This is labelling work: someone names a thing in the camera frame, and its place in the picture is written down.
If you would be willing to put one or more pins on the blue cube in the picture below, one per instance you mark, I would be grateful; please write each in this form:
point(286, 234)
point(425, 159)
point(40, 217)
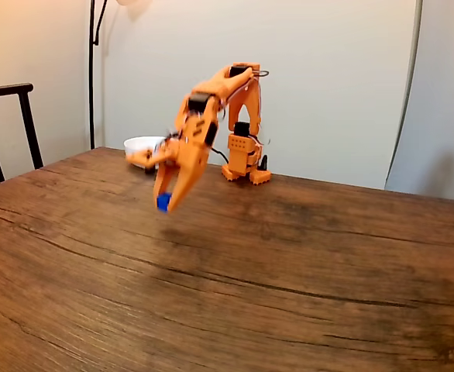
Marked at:
point(163, 202)

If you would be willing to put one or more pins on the white bowl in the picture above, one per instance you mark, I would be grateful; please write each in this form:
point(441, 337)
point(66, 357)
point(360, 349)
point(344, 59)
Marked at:
point(139, 144)

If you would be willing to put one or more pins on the black table clamp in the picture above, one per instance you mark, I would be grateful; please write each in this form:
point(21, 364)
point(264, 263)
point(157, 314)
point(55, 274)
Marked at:
point(265, 162)

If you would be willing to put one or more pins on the black floor lamp pole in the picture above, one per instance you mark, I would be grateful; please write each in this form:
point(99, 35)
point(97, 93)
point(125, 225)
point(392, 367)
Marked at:
point(91, 77)

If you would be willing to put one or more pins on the black chair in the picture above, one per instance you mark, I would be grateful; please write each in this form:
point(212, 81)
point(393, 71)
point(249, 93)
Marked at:
point(27, 116)

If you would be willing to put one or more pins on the grey curved pole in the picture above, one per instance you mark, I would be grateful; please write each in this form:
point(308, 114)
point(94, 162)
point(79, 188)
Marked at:
point(407, 97)

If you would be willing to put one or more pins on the orange bracket with black camera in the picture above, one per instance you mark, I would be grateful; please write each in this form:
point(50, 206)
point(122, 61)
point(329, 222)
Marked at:
point(145, 157)

